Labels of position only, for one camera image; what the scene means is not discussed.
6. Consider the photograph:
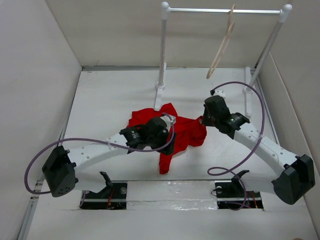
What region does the red t shirt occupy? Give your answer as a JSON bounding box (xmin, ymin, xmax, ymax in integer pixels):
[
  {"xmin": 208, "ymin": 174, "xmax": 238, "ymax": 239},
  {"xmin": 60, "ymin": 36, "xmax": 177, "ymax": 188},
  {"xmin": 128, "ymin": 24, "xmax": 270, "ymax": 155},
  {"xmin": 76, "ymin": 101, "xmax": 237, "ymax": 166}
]
[{"xmin": 127, "ymin": 103, "xmax": 207, "ymax": 175}]

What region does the beige wooden hanger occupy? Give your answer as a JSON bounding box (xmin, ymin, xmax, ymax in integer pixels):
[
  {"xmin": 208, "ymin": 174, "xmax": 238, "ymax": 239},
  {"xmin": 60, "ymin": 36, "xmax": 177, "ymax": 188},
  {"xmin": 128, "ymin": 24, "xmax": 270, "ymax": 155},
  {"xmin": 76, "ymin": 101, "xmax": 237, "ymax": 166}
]
[{"xmin": 206, "ymin": 4, "xmax": 236, "ymax": 80}]

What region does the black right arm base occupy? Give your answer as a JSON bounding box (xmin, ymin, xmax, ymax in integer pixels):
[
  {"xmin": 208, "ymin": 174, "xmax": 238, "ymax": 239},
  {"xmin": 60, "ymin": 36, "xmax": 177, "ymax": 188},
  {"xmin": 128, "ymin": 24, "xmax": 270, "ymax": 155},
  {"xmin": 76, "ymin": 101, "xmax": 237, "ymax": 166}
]
[{"xmin": 211, "ymin": 170, "xmax": 264, "ymax": 211}]

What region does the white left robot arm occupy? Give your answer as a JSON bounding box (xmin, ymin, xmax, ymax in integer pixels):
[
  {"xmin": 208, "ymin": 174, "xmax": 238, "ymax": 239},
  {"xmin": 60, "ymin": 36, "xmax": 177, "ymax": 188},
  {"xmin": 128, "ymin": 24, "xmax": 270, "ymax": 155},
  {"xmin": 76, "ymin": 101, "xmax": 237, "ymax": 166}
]
[{"xmin": 42, "ymin": 114, "xmax": 176, "ymax": 199}]

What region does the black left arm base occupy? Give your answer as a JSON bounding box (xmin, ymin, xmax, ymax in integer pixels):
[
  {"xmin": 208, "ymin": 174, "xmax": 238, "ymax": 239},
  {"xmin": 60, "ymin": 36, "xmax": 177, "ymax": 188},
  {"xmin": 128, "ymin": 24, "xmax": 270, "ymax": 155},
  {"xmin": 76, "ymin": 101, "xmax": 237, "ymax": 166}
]
[{"xmin": 79, "ymin": 171, "xmax": 128, "ymax": 210}]

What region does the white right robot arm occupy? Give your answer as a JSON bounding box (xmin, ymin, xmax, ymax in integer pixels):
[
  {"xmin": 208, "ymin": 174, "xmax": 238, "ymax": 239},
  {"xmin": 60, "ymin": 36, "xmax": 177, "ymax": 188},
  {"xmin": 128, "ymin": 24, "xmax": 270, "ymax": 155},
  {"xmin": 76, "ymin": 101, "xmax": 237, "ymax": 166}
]
[{"xmin": 202, "ymin": 95, "xmax": 316, "ymax": 205}]

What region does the white clothes rack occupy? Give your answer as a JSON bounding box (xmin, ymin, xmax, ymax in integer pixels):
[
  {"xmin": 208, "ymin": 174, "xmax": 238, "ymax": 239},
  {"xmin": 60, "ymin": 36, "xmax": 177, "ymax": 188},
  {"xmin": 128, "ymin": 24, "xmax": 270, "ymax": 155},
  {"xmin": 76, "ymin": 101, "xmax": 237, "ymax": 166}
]
[{"xmin": 154, "ymin": 1, "xmax": 293, "ymax": 120}]

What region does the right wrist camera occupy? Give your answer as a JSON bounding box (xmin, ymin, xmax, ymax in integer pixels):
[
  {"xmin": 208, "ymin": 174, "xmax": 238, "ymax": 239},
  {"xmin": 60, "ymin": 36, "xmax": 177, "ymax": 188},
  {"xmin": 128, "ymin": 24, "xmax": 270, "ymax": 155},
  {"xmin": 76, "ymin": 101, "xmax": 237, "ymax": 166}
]
[{"xmin": 210, "ymin": 88, "xmax": 226, "ymax": 99}]

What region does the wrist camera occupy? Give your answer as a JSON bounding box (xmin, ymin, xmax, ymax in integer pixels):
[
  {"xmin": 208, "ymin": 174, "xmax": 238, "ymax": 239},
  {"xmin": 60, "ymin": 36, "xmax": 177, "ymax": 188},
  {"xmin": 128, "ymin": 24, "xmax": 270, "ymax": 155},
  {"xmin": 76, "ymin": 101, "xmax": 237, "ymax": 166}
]
[
  {"xmin": 160, "ymin": 112, "xmax": 176, "ymax": 126},
  {"xmin": 210, "ymin": 88, "xmax": 226, "ymax": 99}
]

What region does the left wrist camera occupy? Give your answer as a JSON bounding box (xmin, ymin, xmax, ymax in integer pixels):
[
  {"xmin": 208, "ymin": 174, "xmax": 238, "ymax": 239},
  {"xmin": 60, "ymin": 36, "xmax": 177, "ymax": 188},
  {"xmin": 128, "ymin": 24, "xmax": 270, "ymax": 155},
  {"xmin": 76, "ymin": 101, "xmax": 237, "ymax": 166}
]
[{"xmin": 160, "ymin": 112, "xmax": 176, "ymax": 126}]

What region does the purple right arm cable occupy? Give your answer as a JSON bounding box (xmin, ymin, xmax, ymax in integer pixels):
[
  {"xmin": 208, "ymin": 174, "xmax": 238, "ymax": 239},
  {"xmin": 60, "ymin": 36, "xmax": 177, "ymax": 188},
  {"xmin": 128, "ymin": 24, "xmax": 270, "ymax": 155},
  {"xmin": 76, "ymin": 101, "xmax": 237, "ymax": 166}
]
[{"xmin": 207, "ymin": 81, "xmax": 266, "ymax": 211}]

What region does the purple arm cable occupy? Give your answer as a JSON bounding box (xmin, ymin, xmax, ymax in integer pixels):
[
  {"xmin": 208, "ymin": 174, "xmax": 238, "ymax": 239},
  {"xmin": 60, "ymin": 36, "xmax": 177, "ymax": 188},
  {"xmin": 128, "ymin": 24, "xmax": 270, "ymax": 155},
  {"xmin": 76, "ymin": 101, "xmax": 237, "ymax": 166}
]
[
  {"xmin": 23, "ymin": 113, "xmax": 176, "ymax": 208},
  {"xmin": 207, "ymin": 81, "xmax": 266, "ymax": 211}
]

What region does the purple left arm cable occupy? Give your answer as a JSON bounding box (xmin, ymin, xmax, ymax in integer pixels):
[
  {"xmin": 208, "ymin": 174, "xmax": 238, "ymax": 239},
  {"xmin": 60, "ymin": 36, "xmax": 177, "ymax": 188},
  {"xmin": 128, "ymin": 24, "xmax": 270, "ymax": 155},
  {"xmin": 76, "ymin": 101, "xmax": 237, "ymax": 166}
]
[{"xmin": 23, "ymin": 113, "xmax": 176, "ymax": 208}]

